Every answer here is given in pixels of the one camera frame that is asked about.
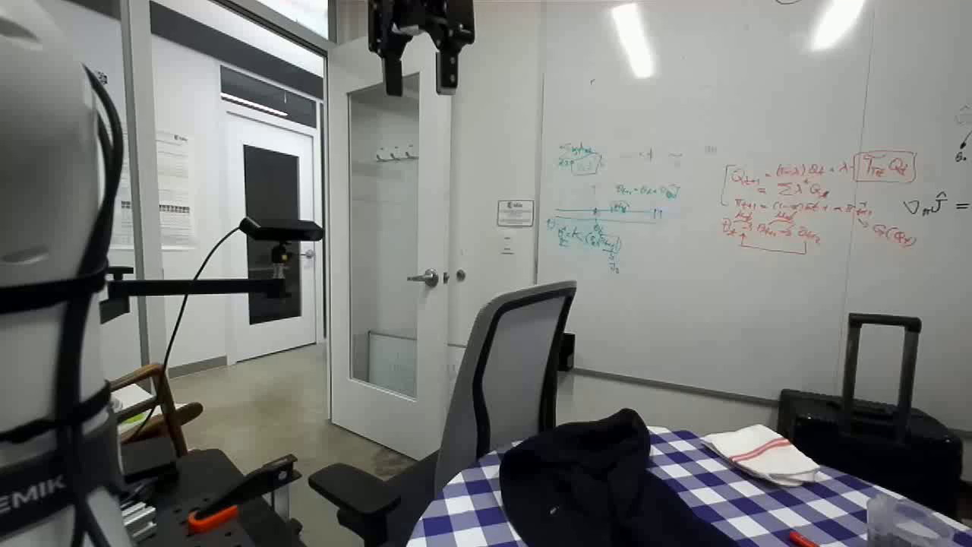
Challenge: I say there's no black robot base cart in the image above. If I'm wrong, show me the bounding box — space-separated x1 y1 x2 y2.
126 451 304 547

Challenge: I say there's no grey mesh office chair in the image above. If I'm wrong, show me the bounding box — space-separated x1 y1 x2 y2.
306 279 576 547

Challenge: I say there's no wooden stool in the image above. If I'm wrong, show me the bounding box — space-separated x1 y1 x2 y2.
110 365 203 457

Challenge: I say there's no black towel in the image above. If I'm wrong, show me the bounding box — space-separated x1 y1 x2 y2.
498 406 731 547

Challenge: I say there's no blue white checkered tablecloth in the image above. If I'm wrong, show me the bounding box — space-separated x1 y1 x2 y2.
402 426 972 547

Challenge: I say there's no clear plastic container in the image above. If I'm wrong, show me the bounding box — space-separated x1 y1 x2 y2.
864 492 953 547

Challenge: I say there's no white glass panel door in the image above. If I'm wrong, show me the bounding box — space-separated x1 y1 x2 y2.
329 37 453 460

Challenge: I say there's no black orange clamp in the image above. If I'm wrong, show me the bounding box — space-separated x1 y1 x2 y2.
184 457 298 534

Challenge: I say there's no black camera on boom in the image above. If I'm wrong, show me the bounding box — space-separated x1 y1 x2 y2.
101 216 326 323

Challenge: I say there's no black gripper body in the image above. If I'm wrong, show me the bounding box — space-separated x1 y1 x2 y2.
366 0 473 50

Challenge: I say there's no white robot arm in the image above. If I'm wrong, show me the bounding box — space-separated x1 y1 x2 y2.
0 0 279 547

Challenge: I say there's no white red striped towel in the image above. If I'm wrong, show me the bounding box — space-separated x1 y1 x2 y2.
701 426 823 487

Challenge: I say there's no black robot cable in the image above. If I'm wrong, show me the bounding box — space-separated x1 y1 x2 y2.
50 65 130 547

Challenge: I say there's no black rolling suitcase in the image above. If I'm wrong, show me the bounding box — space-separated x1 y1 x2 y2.
777 312 961 518

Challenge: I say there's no small red object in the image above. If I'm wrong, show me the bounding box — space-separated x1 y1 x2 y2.
785 529 818 547

